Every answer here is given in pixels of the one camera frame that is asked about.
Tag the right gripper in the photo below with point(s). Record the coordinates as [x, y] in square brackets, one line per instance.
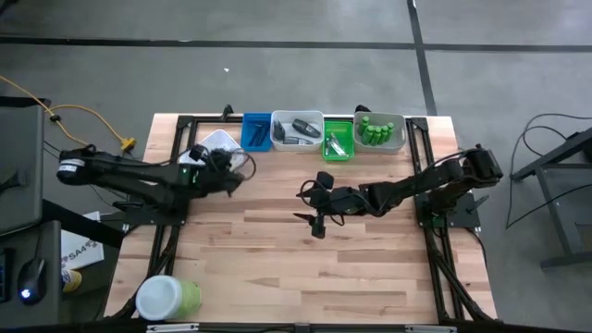
[342, 201]

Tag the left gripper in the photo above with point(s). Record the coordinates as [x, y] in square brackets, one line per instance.
[213, 178]

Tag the white lattice basket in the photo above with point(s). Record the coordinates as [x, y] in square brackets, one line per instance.
[219, 140]

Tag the dark blue disposable razor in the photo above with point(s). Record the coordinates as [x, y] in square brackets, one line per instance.
[264, 132]

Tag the silver metal nail clipper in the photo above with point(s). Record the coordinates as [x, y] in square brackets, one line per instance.
[335, 147]

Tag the green bottle PERT label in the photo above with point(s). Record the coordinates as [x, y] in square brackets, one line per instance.
[369, 134]

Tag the green plastic travel bottle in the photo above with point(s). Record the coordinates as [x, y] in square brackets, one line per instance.
[383, 134]
[363, 125]
[376, 135]
[390, 130]

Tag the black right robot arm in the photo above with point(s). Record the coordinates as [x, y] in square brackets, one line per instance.
[430, 182]

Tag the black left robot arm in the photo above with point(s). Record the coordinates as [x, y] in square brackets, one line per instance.
[139, 178]

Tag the blue plastic basket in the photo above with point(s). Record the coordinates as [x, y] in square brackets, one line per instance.
[247, 144]

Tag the black rounded chair part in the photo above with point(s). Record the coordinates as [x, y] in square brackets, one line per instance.
[226, 111]
[362, 108]

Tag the dark small squeeze tube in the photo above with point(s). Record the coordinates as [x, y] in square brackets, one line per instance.
[297, 140]

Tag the green plastic basket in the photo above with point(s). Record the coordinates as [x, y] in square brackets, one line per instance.
[347, 155]

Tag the beige plastic bin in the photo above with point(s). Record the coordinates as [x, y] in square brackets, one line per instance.
[289, 118]
[398, 139]

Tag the green canister white lid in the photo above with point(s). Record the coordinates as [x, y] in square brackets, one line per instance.
[159, 298]

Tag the white printed carton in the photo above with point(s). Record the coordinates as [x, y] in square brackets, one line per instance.
[81, 247]

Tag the yellow white small object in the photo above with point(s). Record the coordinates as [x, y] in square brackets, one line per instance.
[71, 280]

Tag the dark grey desk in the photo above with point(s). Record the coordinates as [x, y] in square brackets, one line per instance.
[46, 259]

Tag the dark side table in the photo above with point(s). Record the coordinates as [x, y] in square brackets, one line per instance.
[18, 162]

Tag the black computer mouse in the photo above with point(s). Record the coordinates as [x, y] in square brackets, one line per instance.
[31, 279]

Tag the black device blue lights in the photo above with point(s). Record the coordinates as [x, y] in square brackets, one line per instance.
[4, 275]

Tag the grey metal stand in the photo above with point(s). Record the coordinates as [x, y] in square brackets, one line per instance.
[562, 152]

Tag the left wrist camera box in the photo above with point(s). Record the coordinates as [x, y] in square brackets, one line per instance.
[199, 152]

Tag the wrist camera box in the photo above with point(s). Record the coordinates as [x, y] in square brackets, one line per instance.
[199, 152]
[325, 179]

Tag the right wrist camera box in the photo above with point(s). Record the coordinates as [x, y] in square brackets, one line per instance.
[325, 179]

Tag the black aluminium table frame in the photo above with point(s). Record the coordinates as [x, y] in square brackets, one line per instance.
[184, 124]

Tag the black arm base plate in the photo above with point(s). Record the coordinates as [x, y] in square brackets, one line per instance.
[467, 217]
[139, 217]

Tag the black metal corner bracket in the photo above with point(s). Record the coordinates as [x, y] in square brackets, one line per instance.
[418, 124]

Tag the silver edge bracket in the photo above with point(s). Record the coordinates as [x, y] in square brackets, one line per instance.
[430, 329]
[172, 328]

